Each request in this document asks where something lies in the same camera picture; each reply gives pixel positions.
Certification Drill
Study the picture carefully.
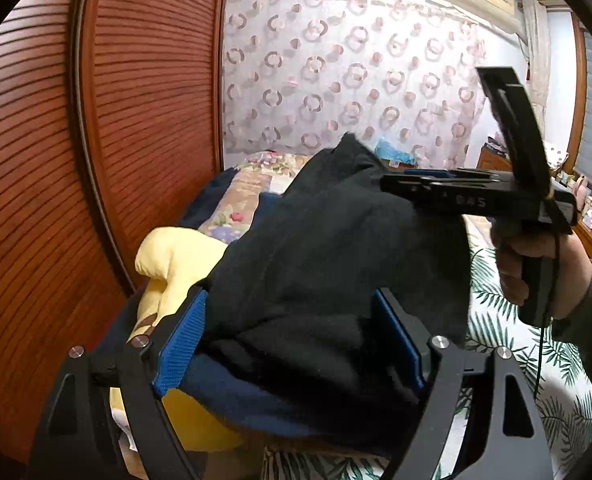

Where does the black garment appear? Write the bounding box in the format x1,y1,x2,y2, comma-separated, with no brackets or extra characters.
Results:
205,132,473,451

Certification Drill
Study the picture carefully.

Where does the person's right hand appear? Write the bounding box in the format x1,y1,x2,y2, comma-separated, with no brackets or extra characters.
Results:
490,221,592,320

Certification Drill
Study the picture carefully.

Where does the wooden sideboard cabinet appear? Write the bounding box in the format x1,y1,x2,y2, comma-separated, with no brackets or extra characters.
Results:
477,144,592,271

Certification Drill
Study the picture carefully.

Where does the pink jug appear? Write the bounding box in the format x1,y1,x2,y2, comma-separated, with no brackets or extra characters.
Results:
573,174,588,211

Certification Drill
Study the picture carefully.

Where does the yellow folded garment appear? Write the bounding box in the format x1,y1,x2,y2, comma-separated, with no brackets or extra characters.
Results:
126,226,243,453

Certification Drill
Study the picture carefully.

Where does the navy folded garment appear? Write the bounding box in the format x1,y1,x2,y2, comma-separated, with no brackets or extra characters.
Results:
95,167,322,437

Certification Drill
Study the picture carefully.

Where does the floral bedspread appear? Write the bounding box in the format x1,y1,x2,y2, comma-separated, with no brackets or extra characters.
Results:
195,150,498,252

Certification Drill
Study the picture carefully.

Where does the blue cloth in box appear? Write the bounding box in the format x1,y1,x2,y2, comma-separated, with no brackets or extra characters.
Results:
374,139,416,167

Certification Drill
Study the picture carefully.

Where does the palm leaf print blanket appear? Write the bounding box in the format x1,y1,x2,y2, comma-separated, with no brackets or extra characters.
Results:
261,240,592,479

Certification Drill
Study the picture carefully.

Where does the pink patterned curtain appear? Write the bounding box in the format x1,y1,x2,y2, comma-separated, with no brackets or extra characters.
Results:
222,0,487,168

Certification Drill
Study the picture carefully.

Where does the brown louvered wardrobe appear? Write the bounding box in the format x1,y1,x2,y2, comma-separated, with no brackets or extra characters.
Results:
0,0,224,462

